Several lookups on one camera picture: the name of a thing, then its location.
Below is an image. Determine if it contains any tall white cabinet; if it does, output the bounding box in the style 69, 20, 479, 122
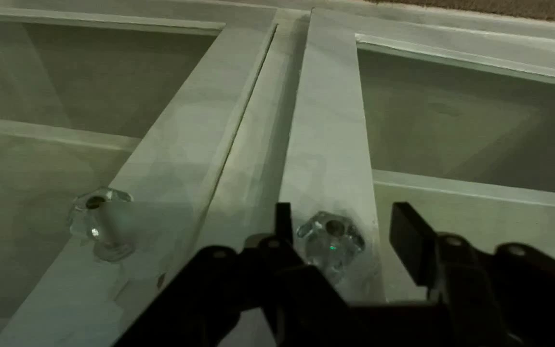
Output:
0, 0, 555, 347

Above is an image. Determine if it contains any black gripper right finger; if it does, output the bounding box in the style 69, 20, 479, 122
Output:
387, 201, 446, 289

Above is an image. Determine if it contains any clear glass door knob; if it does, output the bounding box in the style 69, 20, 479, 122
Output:
67, 185, 140, 264
292, 208, 367, 282

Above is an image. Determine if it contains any white glass cabinet door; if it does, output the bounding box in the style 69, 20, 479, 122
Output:
277, 6, 555, 307
0, 4, 281, 347

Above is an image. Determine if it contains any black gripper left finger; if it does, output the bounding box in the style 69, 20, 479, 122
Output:
271, 201, 294, 251

